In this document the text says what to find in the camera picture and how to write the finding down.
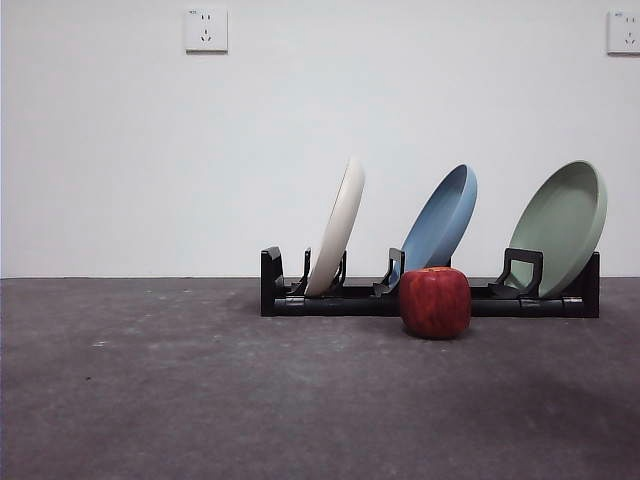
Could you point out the pale yellow round plate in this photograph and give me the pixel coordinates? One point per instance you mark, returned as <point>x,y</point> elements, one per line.
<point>340,225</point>

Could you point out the red apple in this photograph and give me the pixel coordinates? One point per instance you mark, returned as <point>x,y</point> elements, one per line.
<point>435,305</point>

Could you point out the black plate rack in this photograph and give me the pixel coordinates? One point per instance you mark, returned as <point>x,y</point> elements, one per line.
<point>350,306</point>

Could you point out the blue round plate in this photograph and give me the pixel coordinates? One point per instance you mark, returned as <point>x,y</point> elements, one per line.
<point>440,225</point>

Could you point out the green round plate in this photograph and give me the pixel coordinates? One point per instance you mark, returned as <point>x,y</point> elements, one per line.
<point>555,230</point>

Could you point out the white wall socket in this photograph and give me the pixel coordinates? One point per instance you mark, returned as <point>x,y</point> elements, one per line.
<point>207,30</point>
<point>625,32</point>

